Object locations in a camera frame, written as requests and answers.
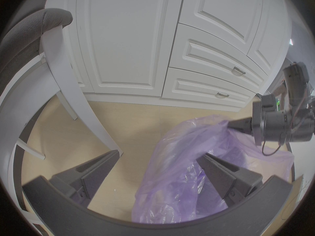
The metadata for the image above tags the white chair with grey cushions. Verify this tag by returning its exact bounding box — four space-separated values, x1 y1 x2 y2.
0 8 123 227

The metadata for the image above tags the purple plastic bag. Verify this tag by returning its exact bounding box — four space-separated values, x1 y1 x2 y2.
132 115 294 224

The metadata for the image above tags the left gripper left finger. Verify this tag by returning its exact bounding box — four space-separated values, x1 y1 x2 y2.
49 149 121 203

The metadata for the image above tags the white wardrobe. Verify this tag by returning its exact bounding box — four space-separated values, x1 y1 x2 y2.
45 0 293 112

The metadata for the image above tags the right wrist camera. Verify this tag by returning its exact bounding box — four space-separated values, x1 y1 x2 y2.
261 94 281 112

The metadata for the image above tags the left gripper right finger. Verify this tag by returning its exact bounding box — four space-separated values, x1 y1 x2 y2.
196 152 264 204

